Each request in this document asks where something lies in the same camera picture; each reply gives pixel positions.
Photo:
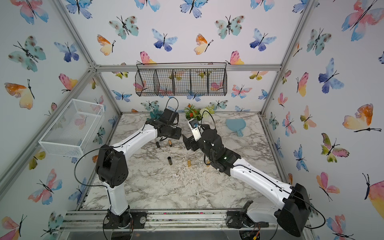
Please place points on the white mesh wall basket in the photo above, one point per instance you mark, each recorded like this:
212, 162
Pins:
73, 128

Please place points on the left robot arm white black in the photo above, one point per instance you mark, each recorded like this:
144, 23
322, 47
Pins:
112, 165

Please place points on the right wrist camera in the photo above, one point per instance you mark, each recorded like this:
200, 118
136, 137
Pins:
195, 128

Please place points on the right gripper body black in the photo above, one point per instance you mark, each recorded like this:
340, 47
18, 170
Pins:
202, 147

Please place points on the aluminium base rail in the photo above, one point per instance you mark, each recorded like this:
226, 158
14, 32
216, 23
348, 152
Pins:
161, 220

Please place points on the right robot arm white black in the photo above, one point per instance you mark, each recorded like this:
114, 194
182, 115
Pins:
292, 206

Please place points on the potted artificial plant white pot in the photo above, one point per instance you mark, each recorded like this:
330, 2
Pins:
192, 112

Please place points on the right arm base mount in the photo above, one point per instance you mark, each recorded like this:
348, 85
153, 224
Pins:
240, 219

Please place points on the black wire wall basket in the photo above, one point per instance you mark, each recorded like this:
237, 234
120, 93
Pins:
181, 79

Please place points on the green hand-shaped brush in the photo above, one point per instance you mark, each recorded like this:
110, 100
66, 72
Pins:
156, 114

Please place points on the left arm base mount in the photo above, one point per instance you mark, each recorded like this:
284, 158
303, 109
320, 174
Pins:
127, 220

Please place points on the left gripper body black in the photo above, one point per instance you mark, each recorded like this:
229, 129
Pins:
173, 133

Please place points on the light blue dustpan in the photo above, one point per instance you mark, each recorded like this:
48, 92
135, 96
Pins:
236, 125

